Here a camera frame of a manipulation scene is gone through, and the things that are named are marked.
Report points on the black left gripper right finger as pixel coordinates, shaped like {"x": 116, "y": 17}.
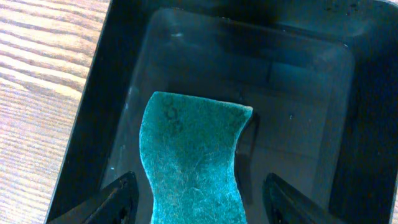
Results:
{"x": 284, "y": 204}

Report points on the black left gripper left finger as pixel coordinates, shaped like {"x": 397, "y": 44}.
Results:
{"x": 115, "y": 204}

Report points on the green yellow sponge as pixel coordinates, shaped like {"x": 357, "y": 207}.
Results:
{"x": 187, "y": 147}

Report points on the black rectangular sponge tray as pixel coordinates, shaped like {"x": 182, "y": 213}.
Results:
{"x": 321, "y": 77}

